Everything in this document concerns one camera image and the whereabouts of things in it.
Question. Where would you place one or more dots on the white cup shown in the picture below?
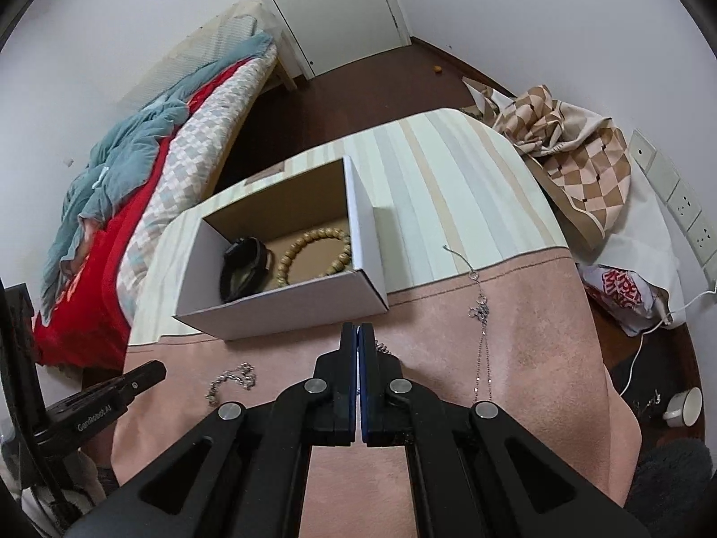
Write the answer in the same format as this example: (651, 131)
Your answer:
(686, 406)

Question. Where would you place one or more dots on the white wall socket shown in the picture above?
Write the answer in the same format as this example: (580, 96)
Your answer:
(703, 241)
(684, 205)

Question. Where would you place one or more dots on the white cardboard box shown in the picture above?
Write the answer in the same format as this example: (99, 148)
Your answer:
(291, 314)

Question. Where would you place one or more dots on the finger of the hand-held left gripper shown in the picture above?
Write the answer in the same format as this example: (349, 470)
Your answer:
(140, 378)

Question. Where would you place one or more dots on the white door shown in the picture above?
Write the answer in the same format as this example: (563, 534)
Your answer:
(330, 5)

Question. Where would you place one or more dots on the dark fluffy rug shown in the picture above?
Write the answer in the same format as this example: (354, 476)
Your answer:
(672, 482)

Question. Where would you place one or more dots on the white plastic bag red print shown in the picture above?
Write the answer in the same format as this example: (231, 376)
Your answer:
(622, 286)

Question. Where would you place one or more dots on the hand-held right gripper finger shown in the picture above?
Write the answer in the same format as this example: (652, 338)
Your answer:
(351, 381)
(364, 381)

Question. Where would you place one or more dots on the striped pink tablecloth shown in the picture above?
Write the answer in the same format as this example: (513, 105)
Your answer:
(448, 207)

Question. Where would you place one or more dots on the teal blanket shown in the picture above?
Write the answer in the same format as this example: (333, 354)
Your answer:
(129, 140)

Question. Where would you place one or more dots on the brown checkered cloth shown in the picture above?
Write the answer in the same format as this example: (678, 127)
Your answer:
(582, 173)

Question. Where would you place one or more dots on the red blanket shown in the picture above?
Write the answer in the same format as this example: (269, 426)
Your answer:
(95, 302)

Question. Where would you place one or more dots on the bed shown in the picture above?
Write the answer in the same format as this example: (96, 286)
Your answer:
(201, 140)

